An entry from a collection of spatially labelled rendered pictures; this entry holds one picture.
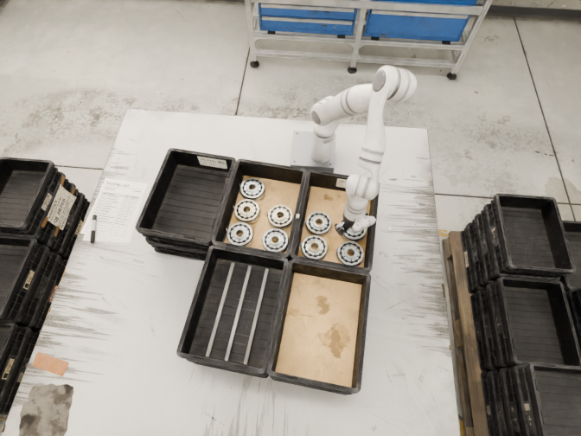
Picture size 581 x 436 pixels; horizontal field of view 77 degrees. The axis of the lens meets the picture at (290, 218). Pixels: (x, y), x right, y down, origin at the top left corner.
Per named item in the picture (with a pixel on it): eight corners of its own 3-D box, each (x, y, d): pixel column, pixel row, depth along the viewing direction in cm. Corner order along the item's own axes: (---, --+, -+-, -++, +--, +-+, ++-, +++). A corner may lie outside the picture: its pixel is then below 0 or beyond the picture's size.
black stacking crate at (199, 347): (215, 256, 147) (210, 245, 137) (289, 269, 145) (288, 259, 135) (184, 360, 129) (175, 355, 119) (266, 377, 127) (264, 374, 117)
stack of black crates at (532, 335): (468, 295, 208) (499, 275, 178) (522, 299, 207) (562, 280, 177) (479, 371, 189) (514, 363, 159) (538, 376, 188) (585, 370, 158)
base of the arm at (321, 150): (309, 147, 173) (312, 122, 158) (329, 146, 173) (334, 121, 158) (311, 163, 169) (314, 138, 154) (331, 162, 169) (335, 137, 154)
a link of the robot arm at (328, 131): (328, 89, 145) (324, 119, 160) (310, 100, 142) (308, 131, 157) (345, 103, 141) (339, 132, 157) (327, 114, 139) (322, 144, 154)
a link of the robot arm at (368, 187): (374, 204, 115) (388, 161, 110) (347, 196, 116) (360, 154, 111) (375, 198, 121) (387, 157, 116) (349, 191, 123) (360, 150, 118)
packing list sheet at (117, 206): (101, 177, 177) (101, 176, 177) (149, 181, 177) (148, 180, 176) (78, 240, 162) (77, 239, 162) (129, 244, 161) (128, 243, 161)
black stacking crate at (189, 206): (176, 163, 168) (169, 148, 158) (239, 174, 165) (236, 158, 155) (144, 242, 150) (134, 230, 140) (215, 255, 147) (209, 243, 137)
